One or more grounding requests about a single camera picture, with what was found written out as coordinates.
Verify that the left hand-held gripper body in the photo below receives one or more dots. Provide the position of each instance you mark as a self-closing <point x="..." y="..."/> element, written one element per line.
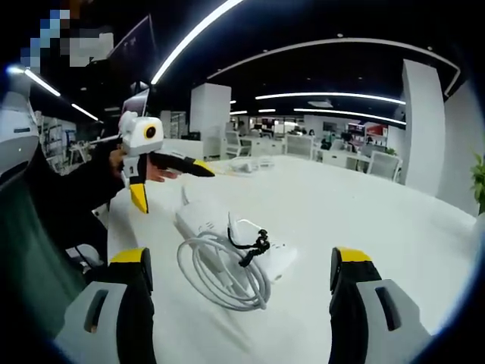
<point x="142" y="132"/>

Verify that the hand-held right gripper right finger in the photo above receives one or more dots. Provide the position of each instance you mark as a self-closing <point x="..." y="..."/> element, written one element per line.
<point x="348" y="303"/>

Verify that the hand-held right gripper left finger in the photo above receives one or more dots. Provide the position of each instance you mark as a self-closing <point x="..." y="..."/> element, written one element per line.
<point x="132" y="303"/>

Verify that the white power strip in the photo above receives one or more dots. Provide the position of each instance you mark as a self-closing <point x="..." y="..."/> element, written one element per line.
<point x="193" y="216"/>

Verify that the white desk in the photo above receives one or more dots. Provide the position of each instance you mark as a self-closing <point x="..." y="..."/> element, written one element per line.
<point x="360" y="220"/>

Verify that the long ceiling light strip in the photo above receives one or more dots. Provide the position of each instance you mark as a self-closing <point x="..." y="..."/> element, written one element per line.
<point x="341" y="112"/>
<point x="329" y="94"/>

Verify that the person's left hand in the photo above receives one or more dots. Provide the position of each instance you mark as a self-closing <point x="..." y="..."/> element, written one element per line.
<point x="163" y="176"/>

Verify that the pink lit monitor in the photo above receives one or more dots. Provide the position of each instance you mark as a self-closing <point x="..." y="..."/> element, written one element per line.
<point x="134" y="104"/>

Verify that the white mesh office chair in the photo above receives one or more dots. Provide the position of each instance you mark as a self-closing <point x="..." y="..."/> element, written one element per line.
<point x="382" y="167"/>
<point x="233" y="144"/>
<point x="299" y="146"/>

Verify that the large dark display screen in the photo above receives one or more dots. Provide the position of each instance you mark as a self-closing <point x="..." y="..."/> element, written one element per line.
<point x="132" y="53"/>

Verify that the large curved ceiling light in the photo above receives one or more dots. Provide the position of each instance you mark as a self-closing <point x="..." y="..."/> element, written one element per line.
<point x="182" y="48"/>

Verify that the person's dark green clothing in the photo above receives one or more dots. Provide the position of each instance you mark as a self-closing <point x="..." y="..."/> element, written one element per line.
<point x="34" y="258"/>

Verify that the white chest-worn device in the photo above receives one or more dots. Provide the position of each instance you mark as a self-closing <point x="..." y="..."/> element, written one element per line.
<point x="17" y="129"/>

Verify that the background office workstations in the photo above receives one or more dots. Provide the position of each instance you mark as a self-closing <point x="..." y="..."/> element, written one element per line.
<point x="341" y="151"/>

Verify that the green potted plant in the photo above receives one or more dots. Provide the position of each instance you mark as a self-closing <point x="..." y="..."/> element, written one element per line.
<point x="479" y="182"/>

